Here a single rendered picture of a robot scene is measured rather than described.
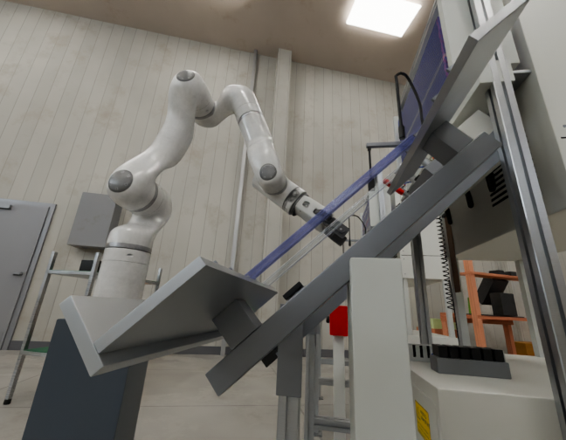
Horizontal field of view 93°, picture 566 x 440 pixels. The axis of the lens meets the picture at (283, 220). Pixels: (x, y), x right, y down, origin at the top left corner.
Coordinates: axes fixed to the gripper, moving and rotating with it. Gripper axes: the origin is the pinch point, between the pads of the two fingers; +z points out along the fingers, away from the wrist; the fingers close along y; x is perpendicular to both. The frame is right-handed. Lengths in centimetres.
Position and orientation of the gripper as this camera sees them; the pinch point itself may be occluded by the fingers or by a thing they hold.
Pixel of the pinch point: (342, 236)
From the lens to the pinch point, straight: 76.2
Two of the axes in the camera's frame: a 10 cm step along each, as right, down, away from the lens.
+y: 1.5, 3.1, 9.4
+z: 7.5, 5.9, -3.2
